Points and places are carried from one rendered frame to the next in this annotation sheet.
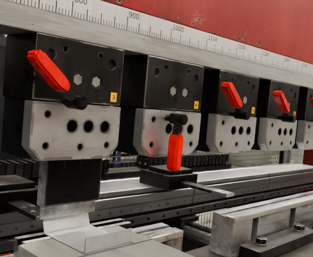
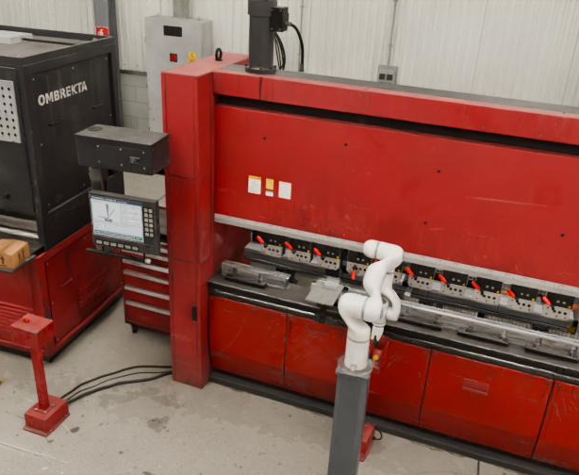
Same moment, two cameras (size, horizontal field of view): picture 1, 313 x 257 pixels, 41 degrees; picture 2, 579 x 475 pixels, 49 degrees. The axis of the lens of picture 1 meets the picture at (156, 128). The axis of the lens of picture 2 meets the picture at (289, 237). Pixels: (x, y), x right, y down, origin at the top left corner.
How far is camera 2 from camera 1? 3.79 m
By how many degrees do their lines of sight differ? 67
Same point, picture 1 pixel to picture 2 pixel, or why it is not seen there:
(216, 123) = not seen: hidden behind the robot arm
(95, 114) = (332, 260)
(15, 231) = (346, 277)
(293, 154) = not seen: outside the picture
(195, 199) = (429, 295)
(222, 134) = not seen: hidden behind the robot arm
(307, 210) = (454, 320)
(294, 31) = (428, 247)
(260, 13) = (402, 240)
